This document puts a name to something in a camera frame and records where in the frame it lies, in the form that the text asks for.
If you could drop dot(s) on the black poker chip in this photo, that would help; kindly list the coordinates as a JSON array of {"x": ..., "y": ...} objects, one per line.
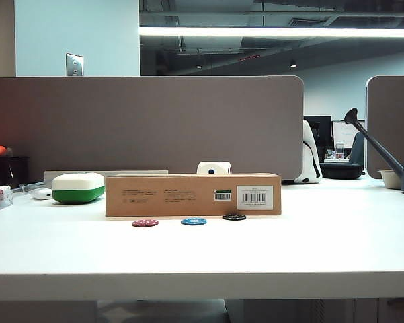
[{"x": 234, "y": 217}]

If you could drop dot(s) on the brown cardboard box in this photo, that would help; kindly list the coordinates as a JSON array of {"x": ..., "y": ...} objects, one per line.
[{"x": 174, "y": 202}]

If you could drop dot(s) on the blue poker chip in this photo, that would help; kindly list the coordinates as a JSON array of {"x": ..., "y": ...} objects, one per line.
[{"x": 194, "y": 221}]

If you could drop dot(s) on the red poker chip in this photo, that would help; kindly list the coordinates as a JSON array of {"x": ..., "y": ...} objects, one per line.
[{"x": 144, "y": 223}]

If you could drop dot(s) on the white die with blue dot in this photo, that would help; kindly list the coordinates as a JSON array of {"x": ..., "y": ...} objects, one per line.
[{"x": 214, "y": 167}]

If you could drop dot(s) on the wide grey desk partition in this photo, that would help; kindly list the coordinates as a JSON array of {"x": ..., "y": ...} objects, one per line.
[{"x": 154, "y": 124}]

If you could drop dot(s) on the white and black plush toy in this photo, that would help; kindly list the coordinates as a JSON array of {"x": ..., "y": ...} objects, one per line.
[{"x": 311, "y": 158}]

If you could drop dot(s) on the black computer monitor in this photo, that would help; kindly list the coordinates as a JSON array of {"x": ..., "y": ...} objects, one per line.
[{"x": 324, "y": 134}]

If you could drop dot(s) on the white and green case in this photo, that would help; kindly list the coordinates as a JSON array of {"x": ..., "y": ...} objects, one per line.
[{"x": 78, "y": 188}]

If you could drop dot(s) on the clear bottle with red label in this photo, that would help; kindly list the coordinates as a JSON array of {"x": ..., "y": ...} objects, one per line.
[{"x": 340, "y": 151}]

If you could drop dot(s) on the black round cushion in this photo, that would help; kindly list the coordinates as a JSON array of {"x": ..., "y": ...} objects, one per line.
[{"x": 341, "y": 170}]

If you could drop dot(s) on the monitor with white screen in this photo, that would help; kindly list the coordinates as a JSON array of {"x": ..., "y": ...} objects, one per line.
[{"x": 343, "y": 134}]

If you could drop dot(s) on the long ceiling light strip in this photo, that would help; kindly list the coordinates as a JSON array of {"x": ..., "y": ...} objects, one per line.
[{"x": 272, "y": 32}]

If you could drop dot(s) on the blue grey office chair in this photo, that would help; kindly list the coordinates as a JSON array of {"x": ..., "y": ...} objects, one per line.
[{"x": 359, "y": 149}]

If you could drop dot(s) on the small white earbuds case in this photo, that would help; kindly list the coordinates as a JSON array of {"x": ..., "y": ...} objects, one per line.
[{"x": 42, "y": 194}]

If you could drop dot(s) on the clear plastic syringe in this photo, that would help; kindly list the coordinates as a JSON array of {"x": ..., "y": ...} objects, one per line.
[{"x": 28, "y": 187}]

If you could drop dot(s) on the black container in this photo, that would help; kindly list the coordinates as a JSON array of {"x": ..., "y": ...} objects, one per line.
[{"x": 11, "y": 171}]

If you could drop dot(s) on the white paper bowl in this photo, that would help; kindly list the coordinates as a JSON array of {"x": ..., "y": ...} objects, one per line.
[{"x": 391, "y": 180}]

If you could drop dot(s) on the narrow grey desk partition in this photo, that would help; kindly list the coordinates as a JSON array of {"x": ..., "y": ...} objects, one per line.
[{"x": 390, "y": 111}]

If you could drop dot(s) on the silver wall outlet plate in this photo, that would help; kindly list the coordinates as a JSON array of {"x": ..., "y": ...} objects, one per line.
[{"x": 74, "y": 64}]

